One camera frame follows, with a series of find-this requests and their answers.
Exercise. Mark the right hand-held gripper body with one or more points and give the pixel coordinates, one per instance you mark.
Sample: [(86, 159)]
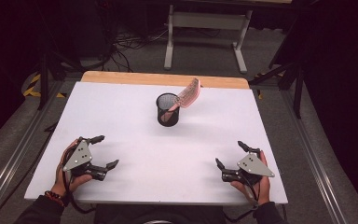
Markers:
[(254, 166)]

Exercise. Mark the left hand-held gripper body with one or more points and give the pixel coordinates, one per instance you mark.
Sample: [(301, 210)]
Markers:
[(80, 155)]

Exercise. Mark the black mesh pen holder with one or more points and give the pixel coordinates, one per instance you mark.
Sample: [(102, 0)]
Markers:
[(167, 119)]

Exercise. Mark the pink hairbrush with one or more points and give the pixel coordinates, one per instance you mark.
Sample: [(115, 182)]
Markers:
[(189, 93)]

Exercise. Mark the person's right hand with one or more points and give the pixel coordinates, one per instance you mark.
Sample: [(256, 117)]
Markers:
[(264, 189)]

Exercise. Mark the person's left hand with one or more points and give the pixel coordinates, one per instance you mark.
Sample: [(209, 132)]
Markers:
[(74, 182)]

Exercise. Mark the white board table cover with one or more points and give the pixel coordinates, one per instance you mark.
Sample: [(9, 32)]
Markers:
[(130, 133)]

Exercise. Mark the black metal stand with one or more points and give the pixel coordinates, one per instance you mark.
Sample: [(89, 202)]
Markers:
[(44, 81), (298, 90)]

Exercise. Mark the yellow black hazard tape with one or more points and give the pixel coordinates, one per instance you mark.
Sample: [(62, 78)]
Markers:
[(31, 90)]

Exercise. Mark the aluminium floor rail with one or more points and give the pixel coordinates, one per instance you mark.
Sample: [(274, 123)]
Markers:
[(310, 152), (15, 146)]

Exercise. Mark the white metal table frame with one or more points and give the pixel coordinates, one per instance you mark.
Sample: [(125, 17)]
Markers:
[(209, 20)]

